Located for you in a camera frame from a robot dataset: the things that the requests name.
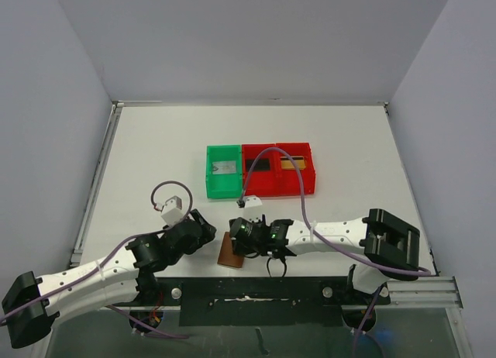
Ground gold card in red bin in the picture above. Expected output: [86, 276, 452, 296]
[280, 156, 306, 170]

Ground red plastic bin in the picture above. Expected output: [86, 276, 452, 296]
[241, 143, 277, 197]
[276, 143, 316, 196]

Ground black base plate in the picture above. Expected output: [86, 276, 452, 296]
[127, 277, 373, 327]

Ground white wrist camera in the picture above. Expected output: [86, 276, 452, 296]
[154, 195, 184, 226]
[236, 195, 264, 222]

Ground brown leather card holder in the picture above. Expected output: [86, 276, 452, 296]
[217, 232, 244, 269]

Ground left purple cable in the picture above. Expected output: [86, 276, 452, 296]
[0, 181, 195, 339]

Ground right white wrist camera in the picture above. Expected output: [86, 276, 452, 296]
[236, 195, 264, 222]

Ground black card in red bin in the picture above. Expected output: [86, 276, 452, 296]
[245, 158, 270, 172]

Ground middle red plastic bin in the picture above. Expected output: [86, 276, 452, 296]
[241, 143, 277, 197]

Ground green plastic bin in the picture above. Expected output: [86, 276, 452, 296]
[205, 145, 243, 199]

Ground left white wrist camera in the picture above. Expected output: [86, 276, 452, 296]
[154, 195, 184, 226]

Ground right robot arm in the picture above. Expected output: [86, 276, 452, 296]
[229, 208, 428, 303]

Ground right red plastic bin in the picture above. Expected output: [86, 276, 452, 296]
[276, 143, 316, 196]

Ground silver card in green bin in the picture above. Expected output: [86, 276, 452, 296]
[212, 160, 237, 175]

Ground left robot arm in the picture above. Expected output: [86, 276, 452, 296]
[1, 210, 216, 349]

